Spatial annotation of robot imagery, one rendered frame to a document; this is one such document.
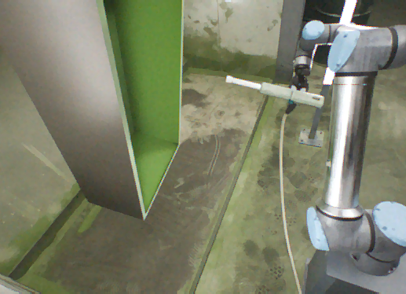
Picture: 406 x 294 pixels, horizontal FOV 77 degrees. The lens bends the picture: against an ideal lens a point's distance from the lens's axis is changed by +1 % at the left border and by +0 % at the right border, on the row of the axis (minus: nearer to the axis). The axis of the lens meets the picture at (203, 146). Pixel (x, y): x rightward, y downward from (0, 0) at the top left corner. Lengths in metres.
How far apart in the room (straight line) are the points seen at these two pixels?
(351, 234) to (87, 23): 0.99
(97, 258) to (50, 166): 0.76
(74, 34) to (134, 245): 1.51
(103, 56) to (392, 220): 1.02
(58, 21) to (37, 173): 1.55
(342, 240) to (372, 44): 0.62
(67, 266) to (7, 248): 0.38
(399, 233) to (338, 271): 0.30
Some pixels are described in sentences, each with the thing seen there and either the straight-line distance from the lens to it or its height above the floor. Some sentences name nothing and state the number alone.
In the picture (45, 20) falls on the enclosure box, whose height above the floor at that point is 1.55.
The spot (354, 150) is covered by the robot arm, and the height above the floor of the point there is 1.12.
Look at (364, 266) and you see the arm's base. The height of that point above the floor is 0.67.
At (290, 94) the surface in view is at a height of 0.98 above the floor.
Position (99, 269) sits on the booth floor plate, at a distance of 2.00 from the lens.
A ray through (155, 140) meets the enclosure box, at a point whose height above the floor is 0.50.
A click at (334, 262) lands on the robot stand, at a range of 1.24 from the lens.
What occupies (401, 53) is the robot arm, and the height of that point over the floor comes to 1.36.
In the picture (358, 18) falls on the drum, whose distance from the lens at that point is 3.39.
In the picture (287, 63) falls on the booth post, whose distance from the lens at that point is 3.04.
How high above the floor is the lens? 1.75
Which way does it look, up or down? 47 degrees down
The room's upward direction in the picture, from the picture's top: 9 degrees counter-clockwise
